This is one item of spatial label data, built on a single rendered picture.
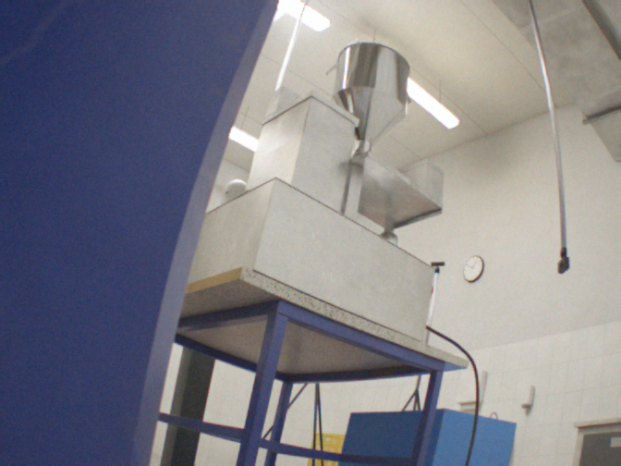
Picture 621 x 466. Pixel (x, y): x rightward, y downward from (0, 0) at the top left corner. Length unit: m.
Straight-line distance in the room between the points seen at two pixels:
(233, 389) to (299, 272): 6.59
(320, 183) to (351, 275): 0.24
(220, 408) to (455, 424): 6.30
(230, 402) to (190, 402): 5.44
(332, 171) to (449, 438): 0.86
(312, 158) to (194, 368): 1.23
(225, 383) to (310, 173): 6.47
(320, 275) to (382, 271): 0.21
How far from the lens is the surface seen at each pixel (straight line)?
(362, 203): 1.77
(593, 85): 4.66
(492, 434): 1.86
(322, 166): 1.51
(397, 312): 1.53
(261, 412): 1.13
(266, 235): 1.29
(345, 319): 1.26
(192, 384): 2.43
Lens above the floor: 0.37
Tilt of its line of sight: 24 degrees up
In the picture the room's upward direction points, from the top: 12 degrees clockwise
